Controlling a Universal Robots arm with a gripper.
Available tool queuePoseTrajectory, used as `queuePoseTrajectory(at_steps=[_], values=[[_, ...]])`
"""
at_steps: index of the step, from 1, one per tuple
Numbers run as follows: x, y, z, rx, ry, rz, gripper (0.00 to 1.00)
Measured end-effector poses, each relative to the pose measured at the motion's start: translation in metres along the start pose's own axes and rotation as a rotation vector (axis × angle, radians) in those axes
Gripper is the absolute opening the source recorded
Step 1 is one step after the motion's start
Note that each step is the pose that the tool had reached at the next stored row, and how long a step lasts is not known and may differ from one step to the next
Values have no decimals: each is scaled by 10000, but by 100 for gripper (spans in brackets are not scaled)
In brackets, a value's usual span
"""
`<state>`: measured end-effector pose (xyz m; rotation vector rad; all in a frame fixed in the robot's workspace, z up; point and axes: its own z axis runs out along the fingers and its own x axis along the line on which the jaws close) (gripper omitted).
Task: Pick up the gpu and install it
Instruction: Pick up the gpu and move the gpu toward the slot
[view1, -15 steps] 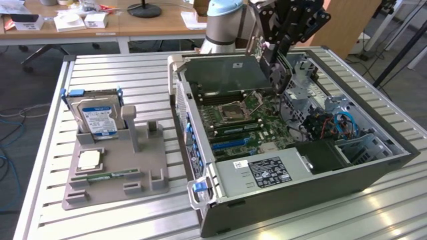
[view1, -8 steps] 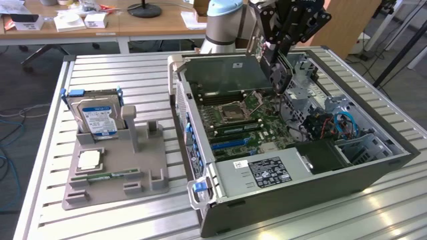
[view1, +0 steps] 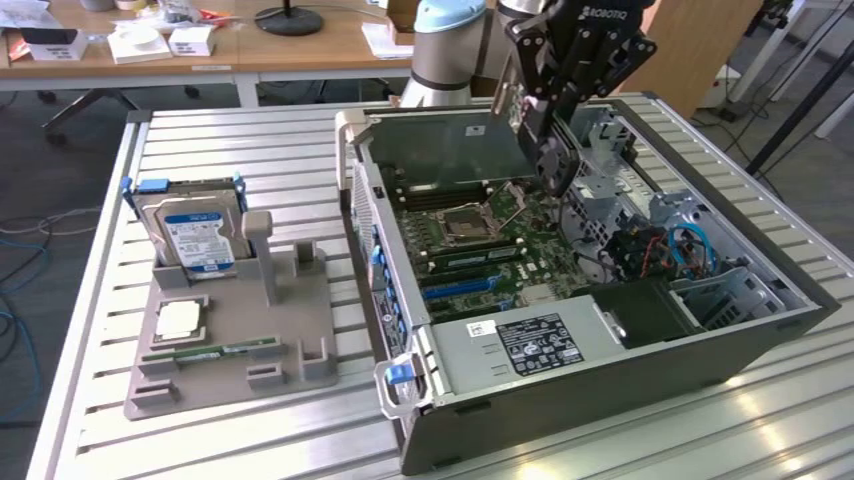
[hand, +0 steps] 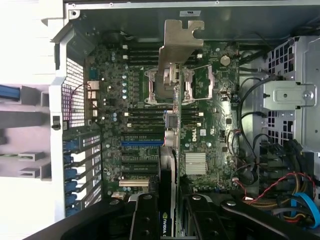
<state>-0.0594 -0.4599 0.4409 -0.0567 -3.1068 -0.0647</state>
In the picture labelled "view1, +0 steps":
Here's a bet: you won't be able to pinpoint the blue expansion slot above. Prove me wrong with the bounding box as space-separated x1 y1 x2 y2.
419 277 505 301

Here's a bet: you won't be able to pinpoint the black stand pole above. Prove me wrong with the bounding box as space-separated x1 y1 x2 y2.
746 47 854 176

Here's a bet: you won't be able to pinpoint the grey parts rack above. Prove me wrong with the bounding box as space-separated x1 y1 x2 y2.
124 209 341 421

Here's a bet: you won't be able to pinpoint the grey power supply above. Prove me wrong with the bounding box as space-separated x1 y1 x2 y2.
425 294 628 396

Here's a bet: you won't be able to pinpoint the metal socket cover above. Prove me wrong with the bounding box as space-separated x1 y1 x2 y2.
489 178 535 216

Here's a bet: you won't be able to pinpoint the wooden cabinet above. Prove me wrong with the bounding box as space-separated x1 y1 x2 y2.
563 0 766 119

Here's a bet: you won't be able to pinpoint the blue wire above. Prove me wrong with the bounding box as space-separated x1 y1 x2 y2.
669 222 720 281

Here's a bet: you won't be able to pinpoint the small white box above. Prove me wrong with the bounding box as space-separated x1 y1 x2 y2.
166 25 216 56

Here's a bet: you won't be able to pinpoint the CPU socket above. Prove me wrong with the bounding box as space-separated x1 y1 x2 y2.
436 207 495 246

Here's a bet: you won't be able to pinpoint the metal disk bay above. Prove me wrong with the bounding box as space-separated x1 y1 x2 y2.
563 147 660 227
669 267 788 334

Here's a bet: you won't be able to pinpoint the white table frame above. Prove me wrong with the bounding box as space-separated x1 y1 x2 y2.
726 0 854 141

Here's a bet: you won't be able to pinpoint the green RAM stick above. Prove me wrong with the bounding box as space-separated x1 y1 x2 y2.
142 337 279 362
425 243 523 270

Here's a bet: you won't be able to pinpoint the green motherboard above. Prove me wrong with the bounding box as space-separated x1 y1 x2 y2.
392 179 595 326

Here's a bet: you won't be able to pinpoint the black chair base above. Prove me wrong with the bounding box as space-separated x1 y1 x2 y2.
38 89 145 146

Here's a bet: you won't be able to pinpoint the white floor cable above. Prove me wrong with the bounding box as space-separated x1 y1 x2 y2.
0 209 98 237

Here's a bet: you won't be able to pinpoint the hard disk with blue label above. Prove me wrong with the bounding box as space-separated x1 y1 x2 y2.
121 174 249 281

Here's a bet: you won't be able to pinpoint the white box with black top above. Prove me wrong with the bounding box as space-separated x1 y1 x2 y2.
18 27 89 61

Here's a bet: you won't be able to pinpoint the red wire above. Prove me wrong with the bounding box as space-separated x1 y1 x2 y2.
636 234 668 280

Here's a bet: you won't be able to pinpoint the black plastic shroud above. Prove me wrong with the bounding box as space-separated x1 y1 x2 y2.
589 279 706 351

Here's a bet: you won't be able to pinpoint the blue floor cable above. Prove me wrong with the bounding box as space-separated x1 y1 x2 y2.
0 239 52 426

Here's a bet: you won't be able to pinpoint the dark grey PC case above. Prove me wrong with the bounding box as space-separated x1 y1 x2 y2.
335 98 843 476

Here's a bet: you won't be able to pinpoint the wooden desk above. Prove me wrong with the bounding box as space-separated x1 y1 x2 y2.
0 0 240 94
236 0 601 109

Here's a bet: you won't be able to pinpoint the black graphics card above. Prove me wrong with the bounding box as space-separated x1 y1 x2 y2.
491 52 583 198

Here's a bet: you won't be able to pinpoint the silver CPU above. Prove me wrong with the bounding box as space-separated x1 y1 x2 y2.
153 302 205 341

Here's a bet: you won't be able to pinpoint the black lamp base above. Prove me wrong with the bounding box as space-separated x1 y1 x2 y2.
252 0 325 36

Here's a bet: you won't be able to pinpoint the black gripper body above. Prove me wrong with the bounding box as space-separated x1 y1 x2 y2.
543 0 652 41

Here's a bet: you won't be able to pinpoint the paper stack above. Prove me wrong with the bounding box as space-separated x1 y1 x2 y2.
0 0 62 29

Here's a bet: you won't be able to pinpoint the white paper sheets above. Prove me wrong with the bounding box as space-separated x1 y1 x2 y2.
359 22 415 59

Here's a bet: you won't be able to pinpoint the brown cardboard box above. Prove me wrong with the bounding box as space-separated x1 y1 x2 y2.
385 0 420 31

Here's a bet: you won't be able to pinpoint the white box with round dish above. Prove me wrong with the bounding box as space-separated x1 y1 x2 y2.
105 24 173 65

